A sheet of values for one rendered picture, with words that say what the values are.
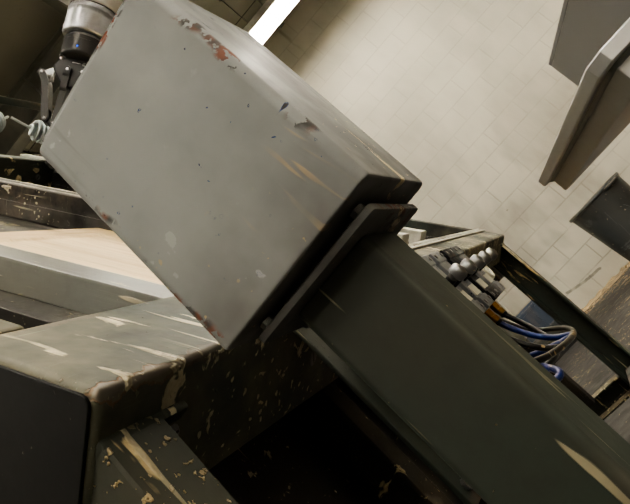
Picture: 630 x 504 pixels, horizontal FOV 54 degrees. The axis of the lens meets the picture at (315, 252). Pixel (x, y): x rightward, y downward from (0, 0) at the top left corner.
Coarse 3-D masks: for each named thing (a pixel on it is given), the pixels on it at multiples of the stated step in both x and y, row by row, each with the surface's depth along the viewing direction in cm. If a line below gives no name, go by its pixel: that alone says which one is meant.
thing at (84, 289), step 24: (0, 264) 72; (24, 264) 71; (48, 264) 71; (72, 264) 73; (0, 288) 73; (24, 288) 71; (48, 288) 70; (72, 288) 68; (96, 288) 67; (120, 288) 66; (144, 288) 67; (96, 312) 67
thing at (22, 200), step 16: (0, 192) 129; (16, 192) 128; (32, 192) 126; (48, 192) 124; (64, 192) 125; (0, 208) 130; (16, 208) 128; (32, 208) 126; (48, 208) 125; (64, 208) 123; (80, 208) 122; (48, 224) 125; (64, 224) 123; (80, 224) 122; (96, 224) 120
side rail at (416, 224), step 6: (408, 222) 244; (414, 222) 243; (420, 222) 242; (426, 222) 242; (432, 222) 248; (414, 228) 243; (420, 228) 242; (426, 228) 241; (432, 228) 240; (438, 228) 240; (444, 228) 239; (450, 228) 238; (456, 228) 237; (462, 228) 238; (426, 234) 241; (432, 234) 241; (438, 234) 240; (444, 234) 239; (450, 234) 238
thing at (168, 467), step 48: (528, 288) 235; (576, 336) 225; (336, 384) 114; (576, 384) 211; (624, 384) 224; (144, 432) 39; (288, 432) 93; (336, 432) 96; (384, 432) 112; (96, 480) 36; (144, 480) 36; (192, 480) 38; (240, 480) 78; (288, 480) 84; (336, 480) 91; (384, 480) 93; (432, 480) 109
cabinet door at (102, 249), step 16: (0, 240) 93; (16, 240) 96; (32, 240) 98; (48, 240) 100; (64, 240) 102; (80, 240) 105; (96, 240) 107; (112, 240) 110; (48, 256) 88; (64, 256) 89; (80, 256) 91; (96, 256) 93; (112, 256) 95; (128, 256) 97; (112, 272) 84; (128, 272) 85; (144, 272) 87
